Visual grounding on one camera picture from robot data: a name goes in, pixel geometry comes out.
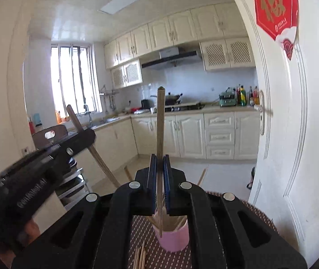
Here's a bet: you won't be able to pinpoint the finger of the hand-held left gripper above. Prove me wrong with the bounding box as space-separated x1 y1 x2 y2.
35 130 97 171

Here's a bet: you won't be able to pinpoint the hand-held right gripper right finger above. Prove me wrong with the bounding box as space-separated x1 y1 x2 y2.
163 154 308 269

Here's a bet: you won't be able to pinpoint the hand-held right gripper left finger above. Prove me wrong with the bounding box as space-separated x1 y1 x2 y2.
11 154 158 269

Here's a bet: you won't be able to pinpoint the long wooden chopstick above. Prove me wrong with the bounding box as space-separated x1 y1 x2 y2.
66 104 121 189
155 86 166 237

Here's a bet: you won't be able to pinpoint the pink cup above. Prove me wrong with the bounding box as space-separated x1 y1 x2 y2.
151 212 189 252

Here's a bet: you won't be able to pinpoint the bunch of wooden chopsticks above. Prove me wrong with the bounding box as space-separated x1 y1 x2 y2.
124 166 207 269

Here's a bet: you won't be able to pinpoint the person's left hand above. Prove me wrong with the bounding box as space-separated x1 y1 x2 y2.
21 219 41 247

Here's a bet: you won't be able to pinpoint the dark brown chair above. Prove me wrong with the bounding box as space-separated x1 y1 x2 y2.
32 125 70 150

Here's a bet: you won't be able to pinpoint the metal shelf rack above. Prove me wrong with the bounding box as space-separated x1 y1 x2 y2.
56 157 88 205

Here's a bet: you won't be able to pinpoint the metal faucet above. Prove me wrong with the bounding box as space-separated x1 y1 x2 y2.
83 104 93 128

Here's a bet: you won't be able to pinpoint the steel kitchen sink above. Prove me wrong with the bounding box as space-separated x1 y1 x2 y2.
92 117 121 125

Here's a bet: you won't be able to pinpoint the cream lower kitchen cabinets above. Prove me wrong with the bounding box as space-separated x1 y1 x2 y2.
67 111 261 185

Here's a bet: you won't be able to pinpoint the cream kitchen cabinets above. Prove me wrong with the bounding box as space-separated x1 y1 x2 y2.
103 1 256 89
67 111 261 185

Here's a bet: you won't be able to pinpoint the kitchen window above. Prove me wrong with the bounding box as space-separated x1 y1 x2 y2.
50 44 102 118

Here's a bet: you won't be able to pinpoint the gas stove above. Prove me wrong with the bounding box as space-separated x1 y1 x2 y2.
164 104 205 111

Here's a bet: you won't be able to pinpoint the metal wok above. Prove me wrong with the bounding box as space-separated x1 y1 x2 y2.
165 92 183 103

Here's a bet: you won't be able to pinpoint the brown polka dot tablecloth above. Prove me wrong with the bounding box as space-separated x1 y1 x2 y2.
127 191 279 269

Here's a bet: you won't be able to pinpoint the green electric cooker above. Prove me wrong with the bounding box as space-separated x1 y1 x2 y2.
219 87 238 107

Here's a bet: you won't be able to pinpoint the range hood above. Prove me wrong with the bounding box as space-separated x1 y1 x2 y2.
141 46 203 70

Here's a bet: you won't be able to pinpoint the white door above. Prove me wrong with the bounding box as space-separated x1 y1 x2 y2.
222 0 319 269

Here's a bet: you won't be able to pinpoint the cream upper kitchen cabinets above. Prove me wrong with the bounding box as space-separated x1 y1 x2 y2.
103 1 256 89

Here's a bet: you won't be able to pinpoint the ceiling light panel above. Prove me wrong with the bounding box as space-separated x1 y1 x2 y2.
98 0 145 14

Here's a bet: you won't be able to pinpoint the red paper door decoration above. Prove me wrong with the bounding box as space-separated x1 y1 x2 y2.
251 0 300 61

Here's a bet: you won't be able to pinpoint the wall utensil rack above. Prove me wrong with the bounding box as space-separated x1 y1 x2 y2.
99 84 121 117

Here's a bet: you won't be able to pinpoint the metal door handle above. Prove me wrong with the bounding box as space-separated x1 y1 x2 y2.
259 90 273 135

